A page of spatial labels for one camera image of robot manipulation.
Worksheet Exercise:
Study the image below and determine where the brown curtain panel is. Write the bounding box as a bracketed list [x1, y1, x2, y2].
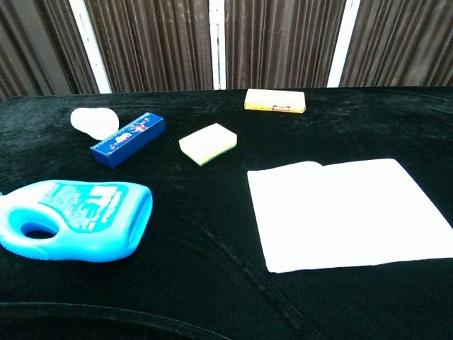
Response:
[84, 0, 214, 94]
[0, 0, 100, 101]
[224, 0, 347, 90]
[339, 0, 453, 88]

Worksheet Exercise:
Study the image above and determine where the blue toothpaste box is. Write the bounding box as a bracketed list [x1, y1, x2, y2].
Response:
[90, 112, 166, 169]

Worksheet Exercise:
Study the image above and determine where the white cloth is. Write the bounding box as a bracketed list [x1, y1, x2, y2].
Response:
[246, 158, 453, 274]

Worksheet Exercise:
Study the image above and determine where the black velvet tablecloth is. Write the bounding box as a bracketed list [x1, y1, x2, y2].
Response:
[0, 86, 453, 340]

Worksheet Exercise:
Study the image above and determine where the yellow green sponge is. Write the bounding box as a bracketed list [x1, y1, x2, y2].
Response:
[178, 123, 239, 166]

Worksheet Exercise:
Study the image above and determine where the blue detergent bottle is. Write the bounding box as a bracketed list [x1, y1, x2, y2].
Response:
[0, 179, 154, 264]

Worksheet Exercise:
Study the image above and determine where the yellow rectangular box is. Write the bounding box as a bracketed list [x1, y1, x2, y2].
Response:
[243, 88, 306, 115]

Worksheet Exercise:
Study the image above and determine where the white frame post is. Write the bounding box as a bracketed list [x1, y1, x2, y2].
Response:
[326, 0, 362, 89]
[68, 0, 113, 94]
[208, 0, 227, 91]

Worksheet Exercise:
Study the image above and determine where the white plastic container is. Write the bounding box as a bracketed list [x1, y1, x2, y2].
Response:
[69, 107, 120, 141]

